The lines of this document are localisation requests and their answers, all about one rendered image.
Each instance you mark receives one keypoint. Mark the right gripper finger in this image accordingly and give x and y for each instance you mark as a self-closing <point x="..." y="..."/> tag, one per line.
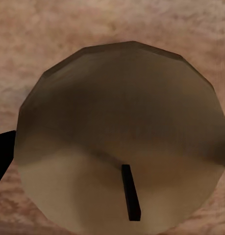
<point x="7" y="141"/>

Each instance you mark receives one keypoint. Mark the pillar candle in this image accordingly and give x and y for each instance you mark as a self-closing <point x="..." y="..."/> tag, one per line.
<point x="120" y="139"/>

